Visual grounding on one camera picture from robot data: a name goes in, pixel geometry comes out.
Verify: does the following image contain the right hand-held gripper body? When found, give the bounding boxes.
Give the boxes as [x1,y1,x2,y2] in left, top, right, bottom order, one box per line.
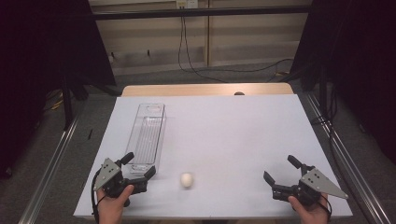
[271,164,349,207]

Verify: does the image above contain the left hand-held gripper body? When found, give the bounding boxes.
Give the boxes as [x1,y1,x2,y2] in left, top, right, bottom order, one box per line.
[92,158,149,208]

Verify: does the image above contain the clear plastic container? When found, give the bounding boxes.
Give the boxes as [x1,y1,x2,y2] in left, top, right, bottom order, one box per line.
[124,103,167,180]

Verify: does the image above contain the white ball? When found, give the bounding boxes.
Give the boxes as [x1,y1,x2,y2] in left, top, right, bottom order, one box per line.
[180,172,196,189]

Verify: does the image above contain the person's left hand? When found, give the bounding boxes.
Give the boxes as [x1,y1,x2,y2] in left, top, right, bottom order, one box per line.
[96,184,135,224]

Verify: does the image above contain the person's right hand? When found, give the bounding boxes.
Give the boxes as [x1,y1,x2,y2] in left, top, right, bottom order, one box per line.
[287,192,332,224]

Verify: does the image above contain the black stand pole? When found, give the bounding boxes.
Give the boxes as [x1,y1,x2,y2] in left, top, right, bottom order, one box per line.
[60,73,75,131]

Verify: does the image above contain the wooden table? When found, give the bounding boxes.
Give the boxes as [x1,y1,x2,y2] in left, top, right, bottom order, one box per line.
[120,82,295,98]

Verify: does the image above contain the black curtain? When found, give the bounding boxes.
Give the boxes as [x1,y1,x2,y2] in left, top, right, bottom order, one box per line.
[290,0,396,164]
[0,0,118,180]

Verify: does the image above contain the black horizontal bar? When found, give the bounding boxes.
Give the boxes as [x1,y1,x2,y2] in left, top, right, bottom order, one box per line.
[89,5,313,21]

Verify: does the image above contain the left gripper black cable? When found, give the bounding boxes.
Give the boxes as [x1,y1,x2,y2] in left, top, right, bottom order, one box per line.
[91,168,103,224]

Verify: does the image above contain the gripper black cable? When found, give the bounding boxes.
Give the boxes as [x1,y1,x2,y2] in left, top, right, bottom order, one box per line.
[91,168,103,224]
[317,200,333,222]

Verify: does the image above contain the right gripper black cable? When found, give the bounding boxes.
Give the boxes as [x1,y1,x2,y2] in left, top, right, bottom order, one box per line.
[317,200,333,222]

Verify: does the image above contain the metal floor rail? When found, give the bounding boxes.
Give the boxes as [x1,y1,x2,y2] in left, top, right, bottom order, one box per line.
[18,113,81,224]
[303,92,391,224]

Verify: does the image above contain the yellow cable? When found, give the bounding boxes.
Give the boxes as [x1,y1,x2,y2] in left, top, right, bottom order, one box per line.
[45,89,64,112]

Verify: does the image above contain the black wall cable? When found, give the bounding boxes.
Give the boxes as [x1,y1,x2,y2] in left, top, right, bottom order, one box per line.
[182,16,294,75]
[177,16,230,84]

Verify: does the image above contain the white wall outlet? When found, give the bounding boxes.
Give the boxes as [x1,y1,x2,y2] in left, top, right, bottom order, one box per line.
[176,0,200,10]

